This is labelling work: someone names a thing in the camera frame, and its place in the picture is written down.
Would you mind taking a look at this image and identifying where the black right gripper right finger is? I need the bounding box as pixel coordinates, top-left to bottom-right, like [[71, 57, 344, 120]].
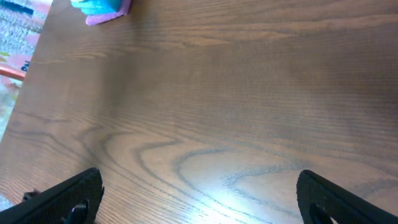
[[296, 170, 397, 224]]

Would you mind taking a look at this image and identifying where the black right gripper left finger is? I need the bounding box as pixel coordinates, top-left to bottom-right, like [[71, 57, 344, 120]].
[[1, 167, 104, 224]]

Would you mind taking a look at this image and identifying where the folded purple cloth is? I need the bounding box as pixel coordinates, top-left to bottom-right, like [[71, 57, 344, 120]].
[[85, 0, 132, 26]]

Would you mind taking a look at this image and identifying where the folded blue cloth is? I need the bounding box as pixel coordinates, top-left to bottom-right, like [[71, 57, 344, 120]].
[[71, 0, 122, 15]]

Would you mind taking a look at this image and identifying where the orange bar beside table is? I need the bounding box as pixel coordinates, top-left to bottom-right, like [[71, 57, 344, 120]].
[[0, 66, 25, 81]]

